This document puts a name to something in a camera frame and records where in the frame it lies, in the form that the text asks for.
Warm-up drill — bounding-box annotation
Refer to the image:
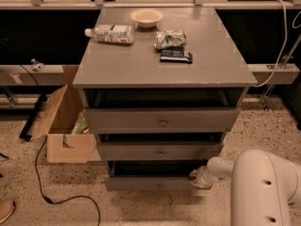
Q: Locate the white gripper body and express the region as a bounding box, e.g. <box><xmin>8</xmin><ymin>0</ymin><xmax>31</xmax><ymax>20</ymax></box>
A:
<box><xmin>197</xmin><ymin>166</ymin><xmax>230</xmax><ymax>188</ymax></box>

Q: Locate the grey bottom drawer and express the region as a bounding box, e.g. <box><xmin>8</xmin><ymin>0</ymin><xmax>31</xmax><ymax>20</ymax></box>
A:
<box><xmin>104</xmin><ymin>159</ymin><xmax>207</xmax><ymax>191</ymax></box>

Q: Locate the grey drawer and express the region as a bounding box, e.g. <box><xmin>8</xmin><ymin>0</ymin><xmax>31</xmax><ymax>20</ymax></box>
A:
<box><xmin>104</xmin><ymin>159</ymin><xmax>207</xmax><ymax>191</ymax></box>
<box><xmin>83</xmin><ymin>107</ymin><xmax>240</xmax><ymax>134</ymax></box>
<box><xmin>98</xmin><ymin>143</ymin><xmax>224</xmax><ymax>161</ymax></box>

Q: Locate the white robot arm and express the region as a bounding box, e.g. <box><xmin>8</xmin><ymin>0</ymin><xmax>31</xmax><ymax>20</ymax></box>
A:
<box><xmin>190</xmin><ymin>150</ymin><xmax>301</xmax><ymax>226</ymax></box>

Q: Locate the grey top drawer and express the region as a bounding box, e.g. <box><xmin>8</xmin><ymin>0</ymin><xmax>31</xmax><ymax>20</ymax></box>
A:
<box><xmin>83</xmin><ymin>107</ymin><xmax>240</xmax><ymax>134</ymax></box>

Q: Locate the grey middle drawer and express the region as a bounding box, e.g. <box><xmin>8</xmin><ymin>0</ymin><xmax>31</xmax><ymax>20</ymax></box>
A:
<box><xmin>98</xmin><ymin>143</ymin><xmax>224</xmax><ymax>161</ymax></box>

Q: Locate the grey drawer cabinet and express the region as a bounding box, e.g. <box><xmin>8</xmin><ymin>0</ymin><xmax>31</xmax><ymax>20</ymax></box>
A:
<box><xmin>72</xmin><ymin>7</ymin><xmax>258</xmax><ymax>184</ymax></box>

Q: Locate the open cardboard box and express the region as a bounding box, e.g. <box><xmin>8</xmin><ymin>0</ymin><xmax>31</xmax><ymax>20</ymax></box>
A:
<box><xmin>30</xmin><ymin>65</ymin><xmax>98</xmax><ymax>165</ymax></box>

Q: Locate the dark blue snack packet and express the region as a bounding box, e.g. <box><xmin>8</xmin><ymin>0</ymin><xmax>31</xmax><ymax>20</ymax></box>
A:
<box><xmin>160</xmin><ymin>50</ymin><xmax>193</xmax><ymax>64</ymax></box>

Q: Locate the green packet in box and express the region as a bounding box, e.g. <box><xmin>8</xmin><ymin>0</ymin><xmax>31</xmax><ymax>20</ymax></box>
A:
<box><xmin>71</xmin><ymin>119</ymin><xmax>88</xmax><ymax>135</ymax></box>

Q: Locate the green white snack bag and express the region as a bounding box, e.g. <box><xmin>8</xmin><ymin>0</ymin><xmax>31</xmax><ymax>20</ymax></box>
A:
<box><xmin>154</xmin><ymin>30</ymin><xmax>187</xmax><ymax>50</ymax></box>

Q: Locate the clear plastic water bottle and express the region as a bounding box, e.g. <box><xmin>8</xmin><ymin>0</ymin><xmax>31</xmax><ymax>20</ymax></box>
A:
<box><xmin>85</xmin><ymin>24</ymin><xmax>135</xmax><ymax>44</ymax></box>

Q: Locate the white bowl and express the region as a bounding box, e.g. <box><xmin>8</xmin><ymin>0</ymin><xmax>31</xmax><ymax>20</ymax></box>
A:
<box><xmin>131</xmin><ymin>8</ymin><xmax>164</xmax><ymax>28</ymax></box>

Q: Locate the small clear object on ledge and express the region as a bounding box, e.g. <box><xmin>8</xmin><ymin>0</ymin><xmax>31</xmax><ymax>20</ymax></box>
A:
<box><xmin>31</xmin><ymin>58</ymin><xmax>45</xmax><ymax>73</ymax></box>

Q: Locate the brown shoe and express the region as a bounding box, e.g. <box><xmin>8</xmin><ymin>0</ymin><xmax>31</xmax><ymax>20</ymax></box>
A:
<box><xmin>0</xmin><ymin>200</ymin><xmax>15</xmax><ymax>224</ymax></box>

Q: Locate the white cable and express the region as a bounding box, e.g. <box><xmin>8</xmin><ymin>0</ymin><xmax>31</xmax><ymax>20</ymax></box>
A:
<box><xmin>252</xmin><ymin>0</ymin><xmax>289</xmax><ymax>89</ymax></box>

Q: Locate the black power cable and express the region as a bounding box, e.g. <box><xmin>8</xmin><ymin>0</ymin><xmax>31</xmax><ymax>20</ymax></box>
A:
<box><xmin>0</xmin><ymin>38</ymin><xmax>102</xmax><ymax>226</ymax></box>

